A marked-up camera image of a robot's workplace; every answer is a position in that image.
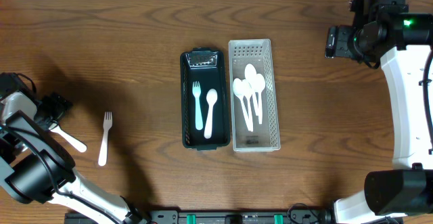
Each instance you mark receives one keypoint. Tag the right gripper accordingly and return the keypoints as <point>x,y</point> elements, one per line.
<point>333,42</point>

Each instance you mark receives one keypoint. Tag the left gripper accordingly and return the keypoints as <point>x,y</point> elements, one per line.
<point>57,105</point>

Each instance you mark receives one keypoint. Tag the white fork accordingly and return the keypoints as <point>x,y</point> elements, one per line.
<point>103,153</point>
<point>74,142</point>

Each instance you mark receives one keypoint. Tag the white spoon crossing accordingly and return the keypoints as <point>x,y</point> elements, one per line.
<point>259,88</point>

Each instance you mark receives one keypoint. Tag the white spoon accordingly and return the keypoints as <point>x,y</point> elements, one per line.
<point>238,90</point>
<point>248,95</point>
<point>211,99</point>
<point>250,76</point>

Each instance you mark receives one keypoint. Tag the mint green plastic fork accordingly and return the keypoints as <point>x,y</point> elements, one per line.
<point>196,90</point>

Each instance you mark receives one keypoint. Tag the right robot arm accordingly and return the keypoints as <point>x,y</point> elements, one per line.
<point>401,45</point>

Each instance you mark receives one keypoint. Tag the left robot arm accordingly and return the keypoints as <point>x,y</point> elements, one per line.
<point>35,167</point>

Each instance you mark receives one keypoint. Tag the clear plastic basket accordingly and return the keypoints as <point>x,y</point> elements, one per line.
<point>265,137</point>

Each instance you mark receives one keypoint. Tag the black plastic basket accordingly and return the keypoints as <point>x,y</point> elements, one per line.
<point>206,66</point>

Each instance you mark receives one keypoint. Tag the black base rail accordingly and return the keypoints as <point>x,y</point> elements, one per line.
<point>300,215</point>

